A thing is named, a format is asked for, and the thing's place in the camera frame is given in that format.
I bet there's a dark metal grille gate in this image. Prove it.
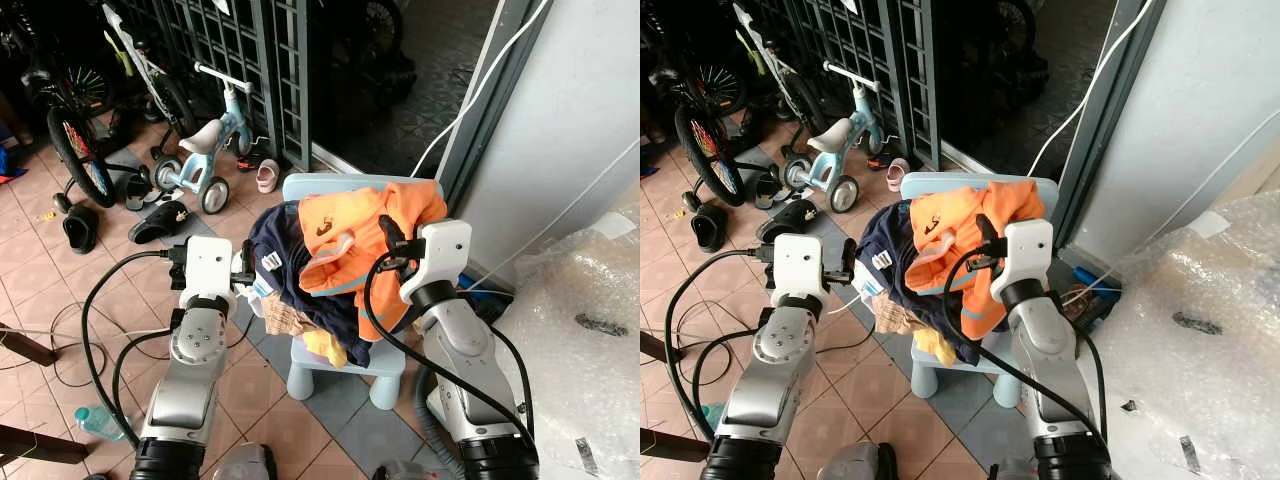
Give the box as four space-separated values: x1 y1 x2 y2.
128 0 312 172
758 0 942 172

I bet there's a clear bubble wrap sheet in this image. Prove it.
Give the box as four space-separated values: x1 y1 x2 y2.
1083 188 1280 480
488 203 641 480

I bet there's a black sandal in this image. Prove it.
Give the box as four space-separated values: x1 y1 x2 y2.
749 169 782 207
119 170 152 212

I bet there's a dark grey door frame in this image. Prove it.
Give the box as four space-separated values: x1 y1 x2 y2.
1049 0 1168 248
436 0 557 213

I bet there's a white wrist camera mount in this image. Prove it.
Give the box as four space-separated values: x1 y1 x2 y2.
989 217 1057 303
182 237 242 302
399 219 473 307
771 232 830 307

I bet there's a navy blue garment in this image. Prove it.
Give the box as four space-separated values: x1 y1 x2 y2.
856 200 993 367
245 203 377 368

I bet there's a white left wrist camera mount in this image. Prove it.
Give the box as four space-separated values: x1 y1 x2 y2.
771 232 830 307
182 237 242 302

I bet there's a white wall cable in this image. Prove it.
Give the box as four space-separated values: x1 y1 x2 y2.
1029 0 1153 177
410 0 553 181

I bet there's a white framed bicycle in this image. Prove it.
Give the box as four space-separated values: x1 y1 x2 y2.
98 0 201 141
730 0 831 133

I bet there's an orange garment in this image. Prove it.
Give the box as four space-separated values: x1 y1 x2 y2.
297 181 449 343
907 179 1047 343

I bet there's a light blue child balance bike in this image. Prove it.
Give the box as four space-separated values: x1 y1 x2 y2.
780 60 887 214
152 62 257 216

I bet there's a light blue plastic child chair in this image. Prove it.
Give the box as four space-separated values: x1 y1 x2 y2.
899 172 1060 403
283 172 447 412

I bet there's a yellow cloth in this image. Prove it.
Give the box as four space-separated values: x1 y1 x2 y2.
911 325 960 367
303 328 350 370

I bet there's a grey left robot leg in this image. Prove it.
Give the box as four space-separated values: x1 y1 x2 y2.
209 442 280 480
814 439 898 480

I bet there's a beige checked cloth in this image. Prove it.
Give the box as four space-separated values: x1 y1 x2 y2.
262 295 322 337
874 294 927 337

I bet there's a grey corrugated hose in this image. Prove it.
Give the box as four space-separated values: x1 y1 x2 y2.
414 364 468 480

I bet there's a black shoe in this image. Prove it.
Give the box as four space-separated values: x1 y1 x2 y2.
690 200 730 254
62 203 100 255
756 198 817 245
127 200 190 247

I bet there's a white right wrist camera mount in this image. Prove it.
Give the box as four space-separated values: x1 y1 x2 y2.
399 219 473 307
989 217 1057 303

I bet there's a black bicycle with coloured spokes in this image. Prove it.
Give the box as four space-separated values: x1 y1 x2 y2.
0 28 122 211
640 38 747 209

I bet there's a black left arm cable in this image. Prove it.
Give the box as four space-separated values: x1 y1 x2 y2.
81 249 191 443
663 247 777 443

